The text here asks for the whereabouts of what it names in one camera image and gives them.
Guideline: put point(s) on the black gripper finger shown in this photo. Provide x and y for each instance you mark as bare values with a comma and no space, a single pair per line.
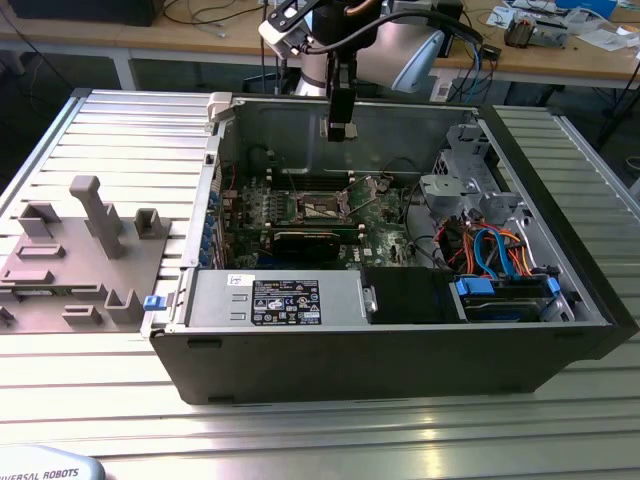
342,105

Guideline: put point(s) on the silver CPU plate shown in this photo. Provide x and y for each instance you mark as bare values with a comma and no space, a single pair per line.
351,131

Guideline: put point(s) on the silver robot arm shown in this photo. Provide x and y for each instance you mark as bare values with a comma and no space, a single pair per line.
400,55

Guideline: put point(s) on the thin metal locking lever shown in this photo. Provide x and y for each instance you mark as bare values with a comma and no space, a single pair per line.
293,182

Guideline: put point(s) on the CPU socket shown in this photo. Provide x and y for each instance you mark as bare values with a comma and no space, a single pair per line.
320,207

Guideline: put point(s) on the pale grey case latch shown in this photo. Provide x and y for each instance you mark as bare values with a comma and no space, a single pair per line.
220,105

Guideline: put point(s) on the green motherboard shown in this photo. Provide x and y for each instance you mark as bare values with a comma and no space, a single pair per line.
385,220

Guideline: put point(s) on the grey metal drive cage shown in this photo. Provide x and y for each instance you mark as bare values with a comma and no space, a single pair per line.
445,190

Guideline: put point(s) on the black graphics card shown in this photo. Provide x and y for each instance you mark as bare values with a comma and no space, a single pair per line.
305,245

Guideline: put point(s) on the wooden desk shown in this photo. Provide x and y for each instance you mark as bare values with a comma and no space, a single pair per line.
200,42

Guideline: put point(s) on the small black device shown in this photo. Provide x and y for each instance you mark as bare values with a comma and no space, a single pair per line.
491,51

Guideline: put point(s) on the metal cooler heatsink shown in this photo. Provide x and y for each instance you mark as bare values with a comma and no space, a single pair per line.
520,32

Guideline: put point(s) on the black plastic shroud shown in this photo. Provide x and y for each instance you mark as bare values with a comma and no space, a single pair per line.
405,295

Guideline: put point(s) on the grey electronic device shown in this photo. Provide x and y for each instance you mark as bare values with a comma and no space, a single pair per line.
550,35

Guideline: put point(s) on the hard disk in blue carrier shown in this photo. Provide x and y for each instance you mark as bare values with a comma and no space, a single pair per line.
472,289

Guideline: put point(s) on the grey power supply unit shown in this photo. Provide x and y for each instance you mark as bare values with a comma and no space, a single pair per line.
220,300

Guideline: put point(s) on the blue cardboard box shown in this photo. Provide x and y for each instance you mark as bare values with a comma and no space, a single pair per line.
585,6

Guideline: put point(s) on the black PC case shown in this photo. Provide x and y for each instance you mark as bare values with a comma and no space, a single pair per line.
350,365

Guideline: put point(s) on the black equipment box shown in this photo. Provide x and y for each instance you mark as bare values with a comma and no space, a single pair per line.
85,12

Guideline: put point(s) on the blue plastic latch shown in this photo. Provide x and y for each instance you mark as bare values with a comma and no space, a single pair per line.
153,302

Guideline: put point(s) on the grey plastic parts rack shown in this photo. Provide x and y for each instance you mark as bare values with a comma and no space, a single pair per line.
75,250

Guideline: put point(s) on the pale blue teach pendant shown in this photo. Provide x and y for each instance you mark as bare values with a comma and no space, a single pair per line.
50,472

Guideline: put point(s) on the large white wrist camera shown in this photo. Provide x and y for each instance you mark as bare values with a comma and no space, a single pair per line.
275,37

